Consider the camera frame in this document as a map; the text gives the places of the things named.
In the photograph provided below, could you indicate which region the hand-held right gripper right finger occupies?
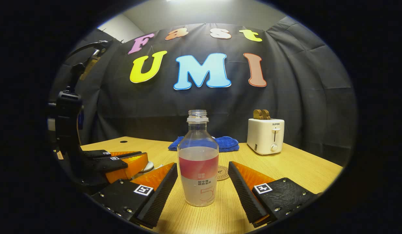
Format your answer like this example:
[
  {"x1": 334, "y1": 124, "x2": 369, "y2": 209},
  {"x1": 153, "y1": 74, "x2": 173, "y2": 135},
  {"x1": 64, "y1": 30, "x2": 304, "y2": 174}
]
[{"x1": 228, "y1": 161, "x2": 321, "y2": 228}]

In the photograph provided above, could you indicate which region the blue folded towel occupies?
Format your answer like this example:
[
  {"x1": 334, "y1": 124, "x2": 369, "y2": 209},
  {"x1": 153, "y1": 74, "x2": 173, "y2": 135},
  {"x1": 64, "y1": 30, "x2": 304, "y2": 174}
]
[{"x1": 168, "y1": 136, "x2": 240, "y2": 153}]

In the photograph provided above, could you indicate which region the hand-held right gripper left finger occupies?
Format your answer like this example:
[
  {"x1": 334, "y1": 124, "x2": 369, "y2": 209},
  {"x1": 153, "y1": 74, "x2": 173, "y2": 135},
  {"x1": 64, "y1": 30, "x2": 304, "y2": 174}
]
[{"x1": 90, "y1": 162, "x2": 178, "y2": 229}]

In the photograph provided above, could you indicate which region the white toaster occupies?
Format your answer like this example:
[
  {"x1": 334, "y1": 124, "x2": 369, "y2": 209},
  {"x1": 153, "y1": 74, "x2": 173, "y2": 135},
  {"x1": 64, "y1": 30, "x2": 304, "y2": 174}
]
[{"x1": 247, "y1": 118, "x2": 285, "y2": 155}]

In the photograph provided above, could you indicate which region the white ceramic teacup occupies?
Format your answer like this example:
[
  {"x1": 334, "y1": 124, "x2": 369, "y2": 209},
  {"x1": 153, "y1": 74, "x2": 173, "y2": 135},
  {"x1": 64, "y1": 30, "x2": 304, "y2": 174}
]
[{"x1": 133, "y1": 164, "x2": 164, "y2": 180}]

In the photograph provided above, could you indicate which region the clear water bottle red label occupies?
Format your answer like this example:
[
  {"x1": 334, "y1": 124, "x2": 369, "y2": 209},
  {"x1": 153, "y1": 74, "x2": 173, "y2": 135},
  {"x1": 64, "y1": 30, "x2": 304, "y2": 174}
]
[{"x1": 177, "y1": 110, "x2": 219, "y2": 207}]

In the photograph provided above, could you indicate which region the black cable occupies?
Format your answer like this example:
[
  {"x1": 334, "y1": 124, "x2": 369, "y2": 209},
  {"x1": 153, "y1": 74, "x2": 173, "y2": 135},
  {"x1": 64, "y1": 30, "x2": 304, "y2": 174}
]
[{"x1": 67, "y1": 40, "x2": 109, "y2": 59}]

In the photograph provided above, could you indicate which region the round wooden coaster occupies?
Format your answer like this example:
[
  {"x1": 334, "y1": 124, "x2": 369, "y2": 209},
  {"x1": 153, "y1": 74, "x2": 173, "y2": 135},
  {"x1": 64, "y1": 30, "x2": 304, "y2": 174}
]
[{"x1": 217, "y1": 165, "x2": 230, "y2": 181}]

